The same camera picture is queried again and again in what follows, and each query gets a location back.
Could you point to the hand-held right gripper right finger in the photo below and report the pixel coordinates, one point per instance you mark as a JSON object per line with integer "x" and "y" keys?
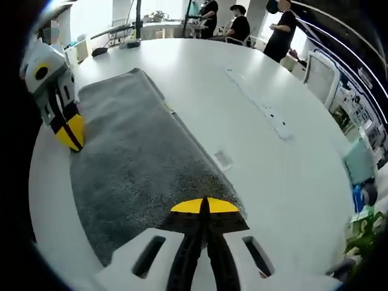
{"x": 224, "y": 257}

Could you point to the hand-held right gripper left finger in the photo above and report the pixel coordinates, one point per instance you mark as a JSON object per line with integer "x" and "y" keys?
{"x": 179, "y": 257}

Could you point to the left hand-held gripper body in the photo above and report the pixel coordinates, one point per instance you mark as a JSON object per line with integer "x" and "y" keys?
{"x": 42, "y": 69}

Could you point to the grey towel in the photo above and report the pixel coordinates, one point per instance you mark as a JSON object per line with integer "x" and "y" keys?
{"x": 130, "y": 145}

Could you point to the person's black shirt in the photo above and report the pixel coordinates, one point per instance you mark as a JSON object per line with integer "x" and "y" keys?
{"x": 28, "y": 121}

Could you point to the black computer mouse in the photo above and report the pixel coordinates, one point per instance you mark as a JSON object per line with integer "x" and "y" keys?
{"x": 99, "y": 52}

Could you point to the small black topped box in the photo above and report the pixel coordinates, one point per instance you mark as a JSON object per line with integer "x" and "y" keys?
{"x": 132, "y": 45}

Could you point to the black pole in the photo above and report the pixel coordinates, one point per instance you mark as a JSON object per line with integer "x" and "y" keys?
{"x": 138, "y": 18}

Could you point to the grey plant pot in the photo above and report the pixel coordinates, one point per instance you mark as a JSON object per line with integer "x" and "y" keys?
{"x": 345, "y": 268}

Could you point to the small potted plant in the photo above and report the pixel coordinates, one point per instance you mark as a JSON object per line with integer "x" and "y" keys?
{"x": 158, "y": 15}

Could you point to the white background desk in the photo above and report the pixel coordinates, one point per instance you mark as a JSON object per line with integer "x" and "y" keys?
{"x": 169, "y": 27}

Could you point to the green potted plant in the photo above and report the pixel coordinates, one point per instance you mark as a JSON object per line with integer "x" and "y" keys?
{"x": 363, "y": 230}

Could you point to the blue plastic bin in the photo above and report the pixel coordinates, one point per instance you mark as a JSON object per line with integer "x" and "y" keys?
{"x": 357, "y": 197}

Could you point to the black metal stand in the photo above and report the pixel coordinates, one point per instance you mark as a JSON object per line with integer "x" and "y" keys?
{"x": 188, "y": 15}

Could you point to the white power strip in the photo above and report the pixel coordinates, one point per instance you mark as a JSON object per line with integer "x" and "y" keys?
{"x": 260, "y": 106}

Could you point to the dark round object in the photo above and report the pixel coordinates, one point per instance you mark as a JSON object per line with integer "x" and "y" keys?
{"x": 370, "y": 194}

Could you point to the teal storage box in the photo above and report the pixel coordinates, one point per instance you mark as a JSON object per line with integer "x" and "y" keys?
{"x": 359, "y": 163}

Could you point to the white display shelving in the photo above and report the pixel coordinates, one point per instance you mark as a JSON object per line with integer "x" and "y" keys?
{"x": 363, "y": 115}

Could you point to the white mesh office chair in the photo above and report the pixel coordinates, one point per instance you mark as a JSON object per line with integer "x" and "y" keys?
{"x": 321, "y": 75}

